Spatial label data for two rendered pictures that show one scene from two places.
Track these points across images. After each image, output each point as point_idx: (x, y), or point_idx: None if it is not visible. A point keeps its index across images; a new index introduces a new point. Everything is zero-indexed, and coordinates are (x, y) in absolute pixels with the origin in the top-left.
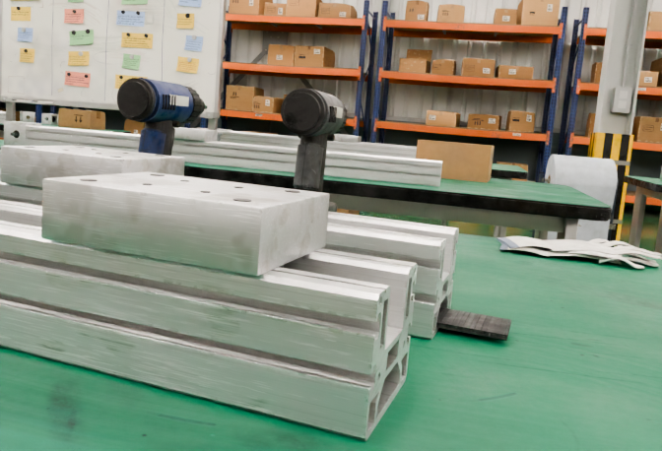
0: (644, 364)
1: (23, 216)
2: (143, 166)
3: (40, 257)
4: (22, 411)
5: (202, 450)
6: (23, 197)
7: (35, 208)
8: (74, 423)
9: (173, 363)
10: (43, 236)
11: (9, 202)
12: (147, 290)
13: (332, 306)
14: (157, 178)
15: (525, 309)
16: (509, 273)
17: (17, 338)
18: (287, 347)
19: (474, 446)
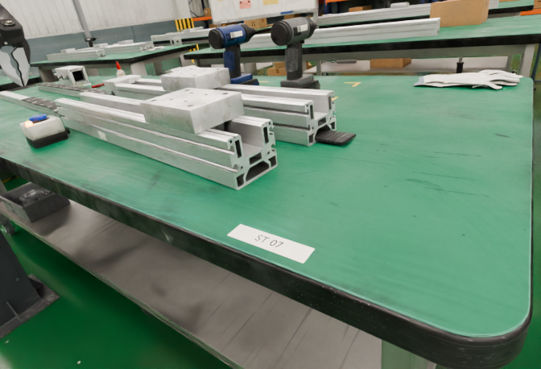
0: (406, 154)
1: None
2: (205, 77)
3: (148, 128)
4: (143, 180)
5: (183, 192)
6: None
7: None
8: (154, 184)
9: (187, 163)
10: (146, 122)
11: None
12: (174, 139)
13: (216, 144)
14: (183, 93)
15: (379, 126)
16: (400, 101)
17: (152, 155)
18: (210, 158)
19: (275, 192)
